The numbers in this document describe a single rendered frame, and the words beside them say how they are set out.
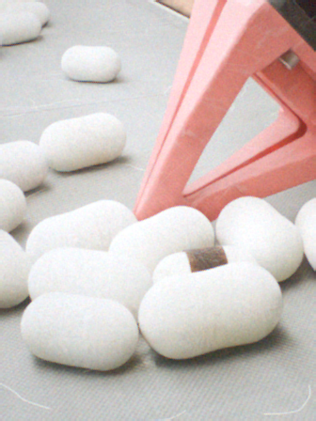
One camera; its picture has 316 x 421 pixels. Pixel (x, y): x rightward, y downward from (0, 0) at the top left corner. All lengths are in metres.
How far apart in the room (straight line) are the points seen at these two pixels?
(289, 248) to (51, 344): 0.08
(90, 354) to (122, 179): 0.15
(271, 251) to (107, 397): 0.07
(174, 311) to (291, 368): 0.03
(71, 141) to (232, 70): 0.11
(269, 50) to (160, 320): 0.09
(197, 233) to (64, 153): 0.11
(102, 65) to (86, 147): 0.14
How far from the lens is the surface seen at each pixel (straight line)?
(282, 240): 0.27
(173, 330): 0.23
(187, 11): 0.69
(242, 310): 0.23
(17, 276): 0.27
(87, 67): 0.51
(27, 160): 0.35
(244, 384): 0.23
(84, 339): 0.23
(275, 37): 0.27
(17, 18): 0.63
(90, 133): 0.37
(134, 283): 0.25
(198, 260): 0.26
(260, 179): 0.29
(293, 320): 0.26
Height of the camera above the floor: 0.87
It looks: 21 degrees down
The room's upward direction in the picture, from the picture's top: 3 degrees counter-clockwise
